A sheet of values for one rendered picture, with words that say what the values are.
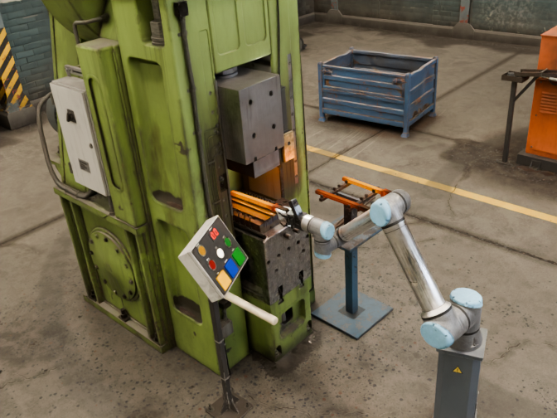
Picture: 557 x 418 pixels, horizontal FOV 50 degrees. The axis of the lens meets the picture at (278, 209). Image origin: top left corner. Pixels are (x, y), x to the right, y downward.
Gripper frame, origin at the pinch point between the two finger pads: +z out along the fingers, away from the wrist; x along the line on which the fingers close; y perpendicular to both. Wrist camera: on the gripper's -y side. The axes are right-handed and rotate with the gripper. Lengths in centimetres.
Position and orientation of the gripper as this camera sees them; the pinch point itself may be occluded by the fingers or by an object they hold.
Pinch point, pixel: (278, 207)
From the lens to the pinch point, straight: 333.2
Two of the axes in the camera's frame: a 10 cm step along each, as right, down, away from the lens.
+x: 6.7, -4.0, 6.3
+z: -7.4, -2.9, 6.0
